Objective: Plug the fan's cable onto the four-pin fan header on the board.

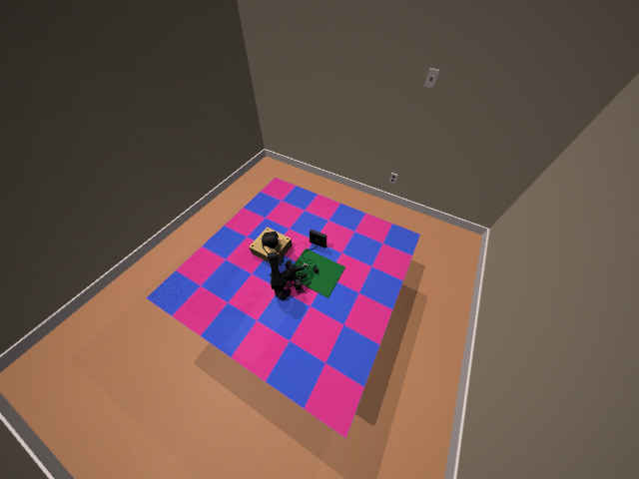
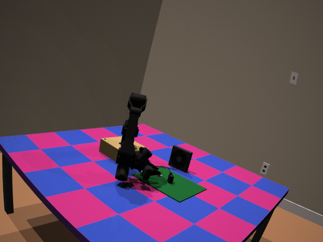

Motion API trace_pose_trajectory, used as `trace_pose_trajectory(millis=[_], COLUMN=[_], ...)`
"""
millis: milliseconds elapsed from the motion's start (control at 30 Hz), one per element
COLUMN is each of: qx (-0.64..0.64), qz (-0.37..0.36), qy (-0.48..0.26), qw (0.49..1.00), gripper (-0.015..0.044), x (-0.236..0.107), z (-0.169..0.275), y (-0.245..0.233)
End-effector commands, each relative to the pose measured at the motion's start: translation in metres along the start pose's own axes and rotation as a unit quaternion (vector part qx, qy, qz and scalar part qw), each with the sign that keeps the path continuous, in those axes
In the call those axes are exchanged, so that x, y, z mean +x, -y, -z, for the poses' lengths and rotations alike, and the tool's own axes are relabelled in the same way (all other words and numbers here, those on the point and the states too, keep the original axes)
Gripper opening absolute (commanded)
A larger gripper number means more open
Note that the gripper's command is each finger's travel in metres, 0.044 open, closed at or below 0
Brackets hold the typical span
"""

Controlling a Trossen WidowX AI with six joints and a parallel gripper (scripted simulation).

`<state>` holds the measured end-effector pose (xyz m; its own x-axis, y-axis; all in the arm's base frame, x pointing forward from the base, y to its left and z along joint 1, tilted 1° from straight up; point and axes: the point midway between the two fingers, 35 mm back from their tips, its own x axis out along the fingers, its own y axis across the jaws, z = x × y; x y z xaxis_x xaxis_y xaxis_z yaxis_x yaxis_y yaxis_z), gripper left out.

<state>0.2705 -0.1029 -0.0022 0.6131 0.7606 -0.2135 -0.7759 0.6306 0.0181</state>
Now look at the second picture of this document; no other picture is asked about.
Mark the black square fan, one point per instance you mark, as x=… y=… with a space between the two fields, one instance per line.
x=181 y=158

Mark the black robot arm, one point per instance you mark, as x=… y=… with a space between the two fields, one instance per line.
x=126 y=153

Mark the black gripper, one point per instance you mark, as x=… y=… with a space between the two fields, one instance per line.
x=148 y=169

